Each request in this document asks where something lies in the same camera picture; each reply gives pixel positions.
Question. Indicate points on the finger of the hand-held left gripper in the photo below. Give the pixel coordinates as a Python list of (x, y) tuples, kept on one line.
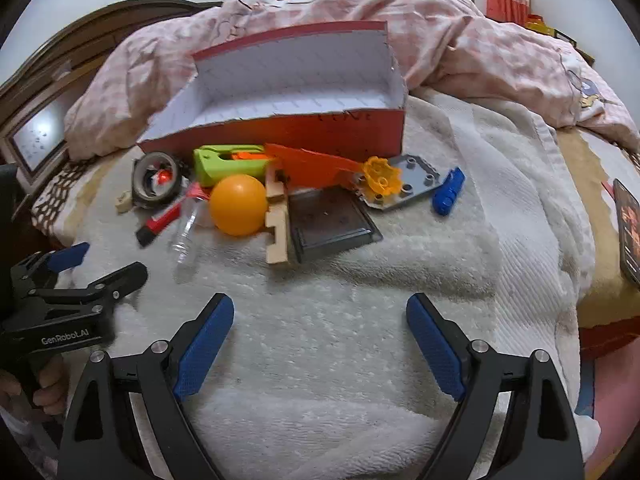
[(70, 256), (120, 282)]

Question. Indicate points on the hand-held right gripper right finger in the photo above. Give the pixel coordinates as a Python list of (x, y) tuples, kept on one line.
[(435, 355)]

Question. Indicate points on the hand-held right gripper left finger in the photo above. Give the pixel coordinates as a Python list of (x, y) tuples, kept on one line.
[(205, 350)]

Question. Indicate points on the red utility knife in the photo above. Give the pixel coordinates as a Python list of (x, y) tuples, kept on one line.
[(160, 220)]

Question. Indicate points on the clear plastic bottle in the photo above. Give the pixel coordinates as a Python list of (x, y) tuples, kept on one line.
[(185, 240)]

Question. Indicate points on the black tape roll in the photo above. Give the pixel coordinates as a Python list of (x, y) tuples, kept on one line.
[(142, 192)]

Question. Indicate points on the notched wooden block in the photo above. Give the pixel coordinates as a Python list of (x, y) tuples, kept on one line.
[(277, 240)]

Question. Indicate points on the orange ball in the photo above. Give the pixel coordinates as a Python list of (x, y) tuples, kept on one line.
[(237, 205)]

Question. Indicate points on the blue toy piece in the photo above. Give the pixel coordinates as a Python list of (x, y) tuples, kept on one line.
[(447, 195)]

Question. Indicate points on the dark transparent case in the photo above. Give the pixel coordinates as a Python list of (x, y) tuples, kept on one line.
[(330, 230)]

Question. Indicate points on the grey studded building plate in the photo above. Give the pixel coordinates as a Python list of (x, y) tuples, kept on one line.
[(417, 180)]

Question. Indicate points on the orange toy gear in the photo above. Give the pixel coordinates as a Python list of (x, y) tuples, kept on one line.
[(382, 175)]

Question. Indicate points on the orange round plastic lid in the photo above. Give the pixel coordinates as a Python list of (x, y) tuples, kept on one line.
[(310, 165)]

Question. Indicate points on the red cardboard box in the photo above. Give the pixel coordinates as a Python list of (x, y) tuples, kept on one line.
[(300, 75)]

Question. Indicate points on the person's left hand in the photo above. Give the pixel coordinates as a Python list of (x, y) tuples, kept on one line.
[(50, 385)]

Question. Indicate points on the white fluffy towel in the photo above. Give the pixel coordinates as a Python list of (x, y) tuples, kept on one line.
[(325, 360)]

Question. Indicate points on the dark wooden headboard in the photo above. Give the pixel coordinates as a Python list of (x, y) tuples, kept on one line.
[(50, 60)]

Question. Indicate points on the black smartphone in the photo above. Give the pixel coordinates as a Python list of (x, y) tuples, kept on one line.
[(629, 230)]

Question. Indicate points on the pink checked quilt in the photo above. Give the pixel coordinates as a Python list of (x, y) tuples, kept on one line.
[(450, 35)]

